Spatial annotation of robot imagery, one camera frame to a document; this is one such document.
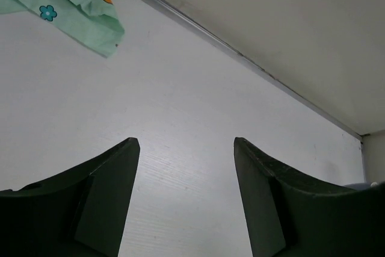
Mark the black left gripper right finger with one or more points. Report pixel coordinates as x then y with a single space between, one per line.
289 213

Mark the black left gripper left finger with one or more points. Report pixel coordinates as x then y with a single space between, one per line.
79 212

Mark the green cartoon print cloth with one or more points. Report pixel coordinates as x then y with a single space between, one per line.
93 23

